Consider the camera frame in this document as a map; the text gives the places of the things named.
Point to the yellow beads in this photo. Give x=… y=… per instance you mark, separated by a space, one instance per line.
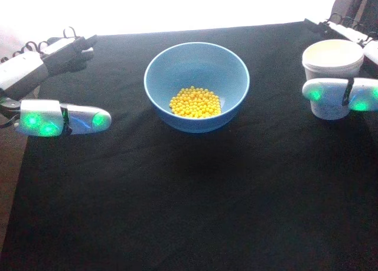
x=195 y=102

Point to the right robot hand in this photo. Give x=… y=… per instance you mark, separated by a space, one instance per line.
x=327 y=91

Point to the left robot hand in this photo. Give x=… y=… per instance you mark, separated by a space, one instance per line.
x=38 y=117

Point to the dark grey fabric drape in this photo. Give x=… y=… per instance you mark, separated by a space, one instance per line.
x=354 y=2

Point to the blue bowl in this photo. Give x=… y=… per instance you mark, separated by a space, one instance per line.
x=195 y=67

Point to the black table cloth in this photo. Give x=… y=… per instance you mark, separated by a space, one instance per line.
x=189 y=194

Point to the white plastic cup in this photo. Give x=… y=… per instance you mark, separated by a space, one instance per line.
x=330 y=55

